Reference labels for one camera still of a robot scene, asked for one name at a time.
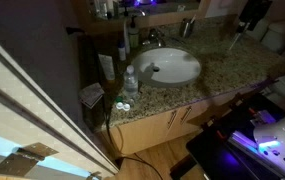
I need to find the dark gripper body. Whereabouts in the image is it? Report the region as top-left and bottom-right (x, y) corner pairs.
(239, 0), (273, 24)

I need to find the white toothpaste tube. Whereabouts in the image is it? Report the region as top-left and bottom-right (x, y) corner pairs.
(189, 13), (198, 25)

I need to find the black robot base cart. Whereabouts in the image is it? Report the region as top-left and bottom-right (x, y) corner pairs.
(169, 92), (285, 180)

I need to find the metal cup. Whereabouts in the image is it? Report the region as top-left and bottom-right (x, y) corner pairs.
(179, 18), (194, 39)

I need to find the white toilet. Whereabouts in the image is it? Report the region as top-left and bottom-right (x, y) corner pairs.
(260, 17), (285, 109)

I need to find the chrome faucet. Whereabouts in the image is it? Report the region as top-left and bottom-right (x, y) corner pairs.
(141, 28), (167, 48)

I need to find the white oval sink basin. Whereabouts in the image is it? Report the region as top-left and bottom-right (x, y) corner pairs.
(131, 47), (203, 88)

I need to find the wooden cabinet door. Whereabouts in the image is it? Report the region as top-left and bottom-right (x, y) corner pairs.
(110, 108), (180, 156)
(166, 99), (216, 141)

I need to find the soap pump dispenser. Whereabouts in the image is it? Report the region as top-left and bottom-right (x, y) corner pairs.
(128, 14), (140, 49)

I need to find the tall white electric toothbrush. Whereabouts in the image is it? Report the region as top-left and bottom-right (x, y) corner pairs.
(123, 20), (131, 55)

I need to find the small white bottle blue cap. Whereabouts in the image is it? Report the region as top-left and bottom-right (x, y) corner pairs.
(117, 41), (127, 62)

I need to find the clear plastic water bottle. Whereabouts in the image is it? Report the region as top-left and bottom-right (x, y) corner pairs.
(123, 64), (140, 98)

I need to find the white lotion tube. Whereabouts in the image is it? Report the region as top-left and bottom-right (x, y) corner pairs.
(97, 53), (116, 82)

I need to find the white contact lens case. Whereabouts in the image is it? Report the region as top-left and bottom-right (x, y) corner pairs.
(115, 101), (132, 112)

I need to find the folded white cloth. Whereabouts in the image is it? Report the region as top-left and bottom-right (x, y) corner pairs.
(78, 82), (106, 109)

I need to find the white door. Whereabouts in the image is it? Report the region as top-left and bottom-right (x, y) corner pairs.
(0, 26), (120, 180)

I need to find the large brass door hinge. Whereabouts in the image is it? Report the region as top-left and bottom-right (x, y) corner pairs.
(0, 142), (60, 178)

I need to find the wood framed wall mirror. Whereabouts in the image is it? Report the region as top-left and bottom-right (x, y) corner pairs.
(78, 0), (213, 32)

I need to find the metal cabinet bar handle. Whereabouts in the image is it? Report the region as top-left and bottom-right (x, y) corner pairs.
(167, 110), (178, 130)
(180, 105), (194, 125)

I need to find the black power cable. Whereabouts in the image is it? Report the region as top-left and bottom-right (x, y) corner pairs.
(103, 94), (165, 180)

